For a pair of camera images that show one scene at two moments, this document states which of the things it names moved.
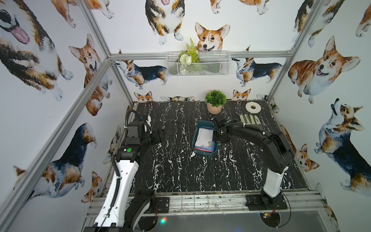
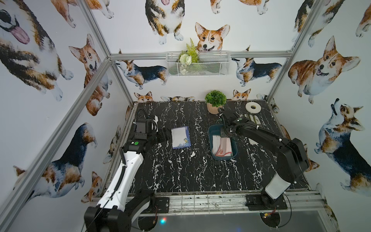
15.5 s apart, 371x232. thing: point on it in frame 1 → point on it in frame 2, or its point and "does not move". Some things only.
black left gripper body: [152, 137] → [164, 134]
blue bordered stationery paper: [204, 141] → [180, 137]
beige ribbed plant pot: [213, 109] does not move
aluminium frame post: [88, 12] does not move
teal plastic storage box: [203, 142] → [219, 130]
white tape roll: [253, 107] does not move
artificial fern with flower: [186, 57] does not move
